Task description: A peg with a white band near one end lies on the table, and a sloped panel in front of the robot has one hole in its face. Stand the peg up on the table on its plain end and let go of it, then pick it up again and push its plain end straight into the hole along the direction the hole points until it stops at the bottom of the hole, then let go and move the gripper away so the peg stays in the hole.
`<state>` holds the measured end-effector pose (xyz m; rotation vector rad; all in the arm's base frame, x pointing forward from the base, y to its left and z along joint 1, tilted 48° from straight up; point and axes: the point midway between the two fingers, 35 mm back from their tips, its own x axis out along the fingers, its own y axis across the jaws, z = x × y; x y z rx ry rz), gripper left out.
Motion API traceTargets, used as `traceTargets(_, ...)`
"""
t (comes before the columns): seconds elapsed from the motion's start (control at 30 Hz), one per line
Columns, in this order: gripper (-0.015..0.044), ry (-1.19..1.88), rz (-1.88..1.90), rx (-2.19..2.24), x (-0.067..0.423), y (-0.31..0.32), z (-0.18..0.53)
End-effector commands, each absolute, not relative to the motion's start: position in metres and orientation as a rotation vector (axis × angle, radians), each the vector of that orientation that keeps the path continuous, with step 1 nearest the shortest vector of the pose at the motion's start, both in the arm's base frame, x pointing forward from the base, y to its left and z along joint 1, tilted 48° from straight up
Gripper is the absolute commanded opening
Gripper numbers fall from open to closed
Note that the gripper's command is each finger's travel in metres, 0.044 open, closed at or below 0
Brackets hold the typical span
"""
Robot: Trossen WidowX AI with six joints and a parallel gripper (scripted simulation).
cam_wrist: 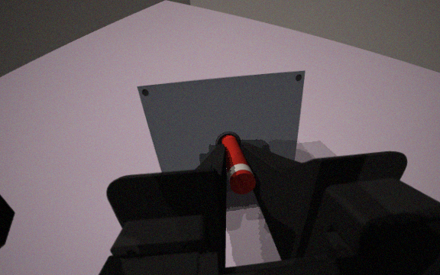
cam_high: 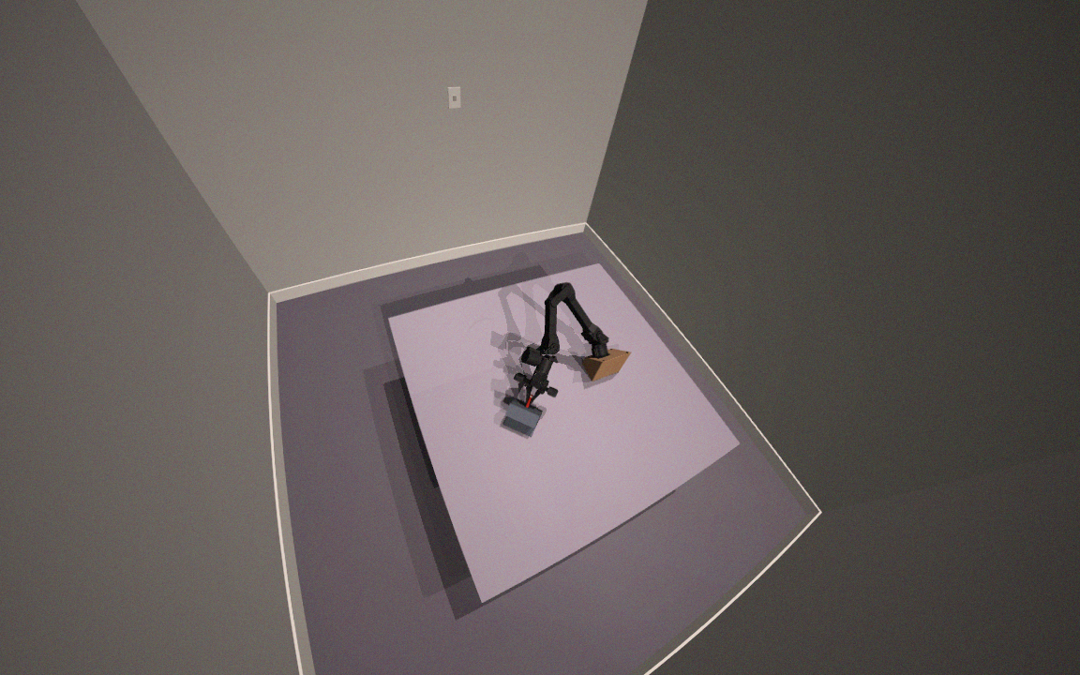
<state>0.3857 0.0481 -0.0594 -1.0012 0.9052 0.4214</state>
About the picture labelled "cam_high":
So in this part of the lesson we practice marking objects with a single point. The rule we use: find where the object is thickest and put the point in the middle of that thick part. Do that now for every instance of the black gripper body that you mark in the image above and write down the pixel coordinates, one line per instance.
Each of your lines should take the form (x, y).
(522, 378)

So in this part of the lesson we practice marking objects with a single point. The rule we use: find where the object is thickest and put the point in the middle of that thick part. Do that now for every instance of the grey flat panel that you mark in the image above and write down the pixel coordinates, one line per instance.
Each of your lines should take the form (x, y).
(521, 418)

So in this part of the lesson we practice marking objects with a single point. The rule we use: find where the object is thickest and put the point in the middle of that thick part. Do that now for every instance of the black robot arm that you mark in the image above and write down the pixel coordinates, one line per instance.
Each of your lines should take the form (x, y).
(550, 343)

